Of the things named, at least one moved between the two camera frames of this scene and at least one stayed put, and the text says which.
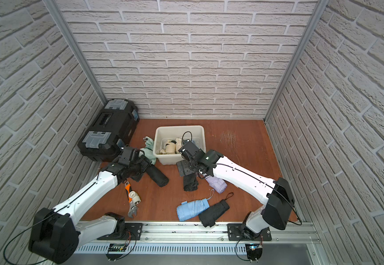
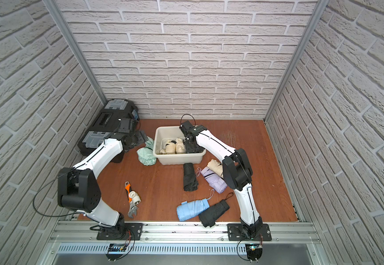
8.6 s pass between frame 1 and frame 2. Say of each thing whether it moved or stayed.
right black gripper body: moved
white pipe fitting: stayed
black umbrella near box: stayed
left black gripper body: moved
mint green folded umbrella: stayed
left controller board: stayed
